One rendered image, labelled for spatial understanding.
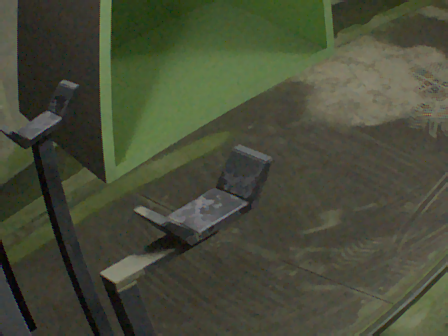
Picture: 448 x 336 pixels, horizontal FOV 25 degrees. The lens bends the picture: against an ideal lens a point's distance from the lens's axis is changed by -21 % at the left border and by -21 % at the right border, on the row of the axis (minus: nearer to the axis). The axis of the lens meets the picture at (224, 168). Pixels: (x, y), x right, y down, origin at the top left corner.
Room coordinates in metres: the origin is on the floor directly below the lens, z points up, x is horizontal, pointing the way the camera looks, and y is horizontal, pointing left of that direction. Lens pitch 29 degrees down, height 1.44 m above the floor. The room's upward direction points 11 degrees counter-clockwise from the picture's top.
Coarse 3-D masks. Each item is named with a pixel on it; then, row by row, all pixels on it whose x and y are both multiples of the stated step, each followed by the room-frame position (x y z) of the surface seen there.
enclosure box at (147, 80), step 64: (64, 0) 1.81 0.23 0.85; (128, 0) 2.22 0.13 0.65; (192, 0) 2.35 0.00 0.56; (256, 0) 2.30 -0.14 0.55; (320, 0) 2.14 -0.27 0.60; (64, 64) 1.83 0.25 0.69; (128, 64) 2.15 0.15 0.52; (192, 64) 2.11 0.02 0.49; (256, 64) 2.10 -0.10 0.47; (64, 128) 1.87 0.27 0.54; (128, 128) 1.92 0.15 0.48; (192, 128) 1.89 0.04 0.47
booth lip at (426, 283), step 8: (440, 264) 1.84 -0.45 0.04; (432, 272) 1.82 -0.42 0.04; (440, 272) 1.82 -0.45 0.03; (424, 280) 1.80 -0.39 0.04; (432, 280) 1.80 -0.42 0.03; (416, 288) 1.79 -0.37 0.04; (424, 288) 1.78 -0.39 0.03; (408, 296) 1.77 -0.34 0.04; (416, 296) 1.76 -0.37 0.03; (400, 304) 1.75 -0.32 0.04; (408, 304) 1.75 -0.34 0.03; (392, 312) 1.73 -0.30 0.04; (400, 312) 1.73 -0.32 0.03; (384, 320) 1.71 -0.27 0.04; (392, 320) 1.71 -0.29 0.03; (368, 328) 1.70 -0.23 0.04; (376, 328) 1.69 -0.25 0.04; (384, 328) 1.70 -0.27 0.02
